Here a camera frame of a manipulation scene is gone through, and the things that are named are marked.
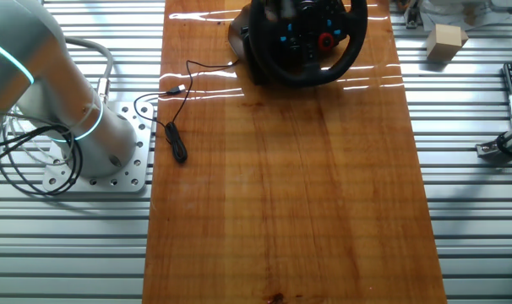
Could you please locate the silver robot mounting plate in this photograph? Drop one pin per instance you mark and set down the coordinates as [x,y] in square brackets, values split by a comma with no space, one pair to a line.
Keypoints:
[142,139]

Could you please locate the black racing steering wheel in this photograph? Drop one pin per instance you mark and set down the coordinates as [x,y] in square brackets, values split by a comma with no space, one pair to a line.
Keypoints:
[306,78]

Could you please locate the black wheel base housing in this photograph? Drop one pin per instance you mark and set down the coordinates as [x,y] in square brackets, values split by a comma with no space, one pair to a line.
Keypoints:
[239,36]

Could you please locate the small silver camera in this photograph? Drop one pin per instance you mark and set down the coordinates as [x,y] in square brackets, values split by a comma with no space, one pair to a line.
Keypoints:
[511,143]

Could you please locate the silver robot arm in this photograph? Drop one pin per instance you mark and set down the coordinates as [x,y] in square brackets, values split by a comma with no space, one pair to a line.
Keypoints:
[28,63]

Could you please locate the wooden cube block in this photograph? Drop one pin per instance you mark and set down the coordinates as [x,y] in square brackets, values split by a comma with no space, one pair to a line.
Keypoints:
[444,42]

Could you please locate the white crumpled cloth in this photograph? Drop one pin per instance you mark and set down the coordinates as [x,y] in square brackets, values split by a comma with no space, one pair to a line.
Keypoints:
[450,12]

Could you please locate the long wooden board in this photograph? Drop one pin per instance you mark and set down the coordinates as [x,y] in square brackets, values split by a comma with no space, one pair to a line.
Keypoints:
[281,190]

